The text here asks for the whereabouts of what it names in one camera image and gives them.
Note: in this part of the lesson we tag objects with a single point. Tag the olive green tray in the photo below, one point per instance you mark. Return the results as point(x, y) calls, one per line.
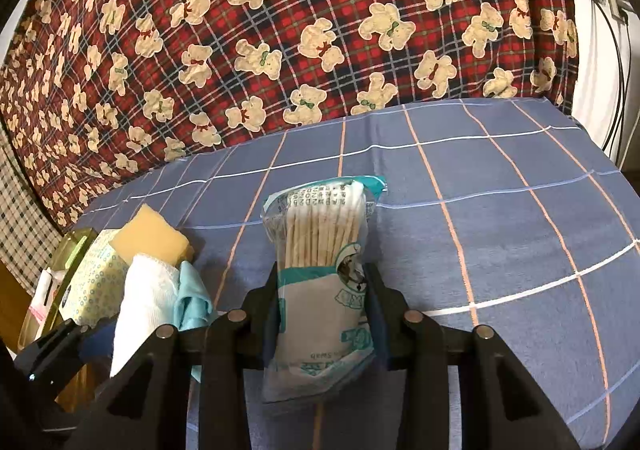
point(75, 242)

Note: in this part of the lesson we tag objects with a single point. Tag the white cloth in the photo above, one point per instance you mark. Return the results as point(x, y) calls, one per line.
point(145, 300)

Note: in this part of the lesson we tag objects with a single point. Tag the cotton swab packet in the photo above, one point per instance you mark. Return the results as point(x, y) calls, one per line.
point(320, 230)

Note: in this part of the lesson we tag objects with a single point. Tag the yellow sponge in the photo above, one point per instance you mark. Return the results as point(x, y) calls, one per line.
point(150, 235)

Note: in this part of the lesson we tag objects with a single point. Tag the white and pink packet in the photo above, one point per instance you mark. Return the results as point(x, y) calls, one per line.
point(45, 287)

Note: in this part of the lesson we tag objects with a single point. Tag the patterned tissue pack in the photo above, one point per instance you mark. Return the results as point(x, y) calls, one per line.
point(95, 280)

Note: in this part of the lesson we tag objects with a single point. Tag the wooden furniture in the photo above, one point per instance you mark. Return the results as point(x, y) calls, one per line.
point(10, 300)

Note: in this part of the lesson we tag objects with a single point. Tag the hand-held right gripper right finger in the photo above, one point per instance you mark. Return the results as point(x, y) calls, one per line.
point(380, 345)

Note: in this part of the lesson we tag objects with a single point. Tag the red plaid teddy bear blanket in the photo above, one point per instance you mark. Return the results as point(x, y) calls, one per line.
point(300, 5)

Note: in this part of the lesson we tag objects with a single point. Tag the white plug adapter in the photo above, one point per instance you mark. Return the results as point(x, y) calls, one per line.
point(617, 2)

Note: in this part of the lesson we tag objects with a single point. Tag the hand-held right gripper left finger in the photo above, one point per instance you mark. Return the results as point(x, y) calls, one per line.
point(260, 325)

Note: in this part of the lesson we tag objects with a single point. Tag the beige checked cloth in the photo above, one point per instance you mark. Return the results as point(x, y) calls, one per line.
point(25, 225)

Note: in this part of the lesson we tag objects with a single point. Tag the blue checked bed sheet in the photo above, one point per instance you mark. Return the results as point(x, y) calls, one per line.
point(500, 210)

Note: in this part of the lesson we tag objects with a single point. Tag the light blue cloth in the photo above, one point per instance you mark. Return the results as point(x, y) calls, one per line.
point(192, 300)

